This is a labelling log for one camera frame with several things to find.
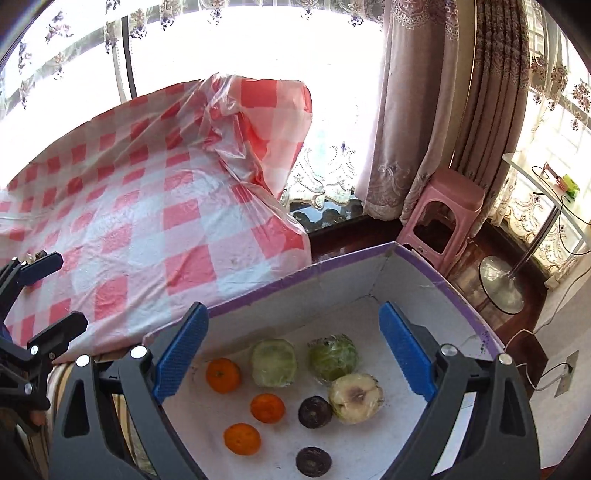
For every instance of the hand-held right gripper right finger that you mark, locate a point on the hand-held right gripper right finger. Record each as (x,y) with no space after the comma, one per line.
(406,350)

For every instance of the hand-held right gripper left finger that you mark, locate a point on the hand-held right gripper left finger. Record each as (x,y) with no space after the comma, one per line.
(180,346)

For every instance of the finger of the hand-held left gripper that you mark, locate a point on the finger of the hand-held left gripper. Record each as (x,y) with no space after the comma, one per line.
(64,330)
(41,267)

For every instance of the orange mandarin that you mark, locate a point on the orange mandarin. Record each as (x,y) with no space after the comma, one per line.
(223,376)
(268,408)
(242,439)

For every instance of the yellow apple half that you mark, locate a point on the yellow apple half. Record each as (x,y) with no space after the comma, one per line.
(355,399)

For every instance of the large green apple half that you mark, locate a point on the large green apple half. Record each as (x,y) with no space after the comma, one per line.
(332,357)

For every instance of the small green apple half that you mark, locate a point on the small green apple half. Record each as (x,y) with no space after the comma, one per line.
(273,364)

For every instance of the purple white cardboard box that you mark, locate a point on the purple white cardboard box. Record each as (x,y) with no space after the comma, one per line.
(323,295)

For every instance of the dark water chestnut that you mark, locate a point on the dark water chestnut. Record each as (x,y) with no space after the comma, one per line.
(314,461)
(315,412)

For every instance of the red checkered plastic tablecloth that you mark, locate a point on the red checkered plastic tablecloth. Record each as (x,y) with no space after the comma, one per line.
(138,230)

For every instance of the pink plastic stool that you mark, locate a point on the pink plastic stool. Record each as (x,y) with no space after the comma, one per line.
(443,194)

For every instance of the grey power outlet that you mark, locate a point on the grey power outlet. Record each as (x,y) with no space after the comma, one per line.
(567,373)

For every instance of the sheer embroidered lace curtain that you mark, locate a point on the sheer embroidered lace curtain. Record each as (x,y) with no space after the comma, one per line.
(323,184)
(531,217)

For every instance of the glass desk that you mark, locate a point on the glass desk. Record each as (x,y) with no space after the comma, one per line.
(521,170)

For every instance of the red brown object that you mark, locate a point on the red brown object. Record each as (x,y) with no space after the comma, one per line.
(550,171)

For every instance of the green object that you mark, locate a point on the green object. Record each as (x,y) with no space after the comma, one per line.
(571,185)

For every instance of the pink embroidered curtain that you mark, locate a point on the pink embroidered curtain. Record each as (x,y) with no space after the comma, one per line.
(411,115)

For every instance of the brown patterned curtain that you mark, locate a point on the brown patterned curtain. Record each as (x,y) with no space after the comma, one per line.
(494,92)

